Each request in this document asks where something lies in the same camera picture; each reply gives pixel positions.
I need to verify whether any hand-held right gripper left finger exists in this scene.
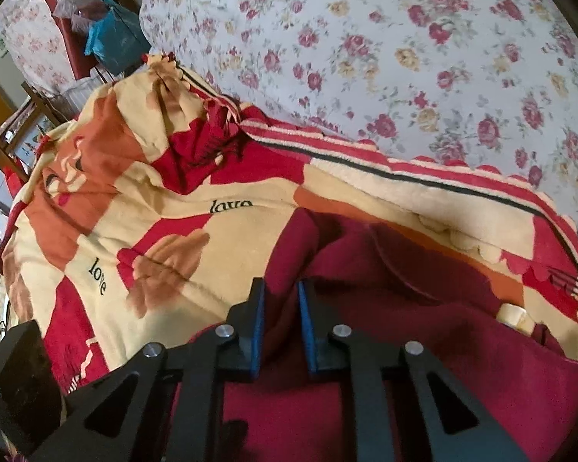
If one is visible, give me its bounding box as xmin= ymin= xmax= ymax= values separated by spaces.
xmin=29 ymin=276 xmax=265 ymax=462

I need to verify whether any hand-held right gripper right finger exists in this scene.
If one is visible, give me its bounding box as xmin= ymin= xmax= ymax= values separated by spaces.
xmin=296 ymin=280 xmax=531 ymax=462

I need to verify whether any maroon shirt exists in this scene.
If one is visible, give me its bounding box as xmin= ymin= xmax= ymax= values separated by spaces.
xmin=164 ymin=207 xmax=578 ymax=462

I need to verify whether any printed fleece blanket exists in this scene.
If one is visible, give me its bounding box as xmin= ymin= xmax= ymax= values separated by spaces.
xmin=0 ymin=53 xmax=578 ymax=395

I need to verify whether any wooden chair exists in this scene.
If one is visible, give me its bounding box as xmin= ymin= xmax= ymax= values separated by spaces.
xmin=0 ymin=82 xmax=63 ymax=179

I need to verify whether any floral bed sheet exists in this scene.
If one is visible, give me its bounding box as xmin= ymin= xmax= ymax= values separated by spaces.
xmin=139 ymin=0 xmax=578 ymax=232

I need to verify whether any teal plastic bag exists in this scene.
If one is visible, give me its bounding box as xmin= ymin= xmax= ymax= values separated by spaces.
xmin=84 ymin=0 xmax=148 ymax=75

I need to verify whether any red furniture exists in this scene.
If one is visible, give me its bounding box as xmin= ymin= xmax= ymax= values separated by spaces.
xmin=36 ymin=0 xmax=97 ymax=80

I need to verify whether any pink translucent plastic bag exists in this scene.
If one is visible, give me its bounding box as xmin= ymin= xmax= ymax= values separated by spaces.
xmin=53 ymin=0 xmax=107 ymax=32

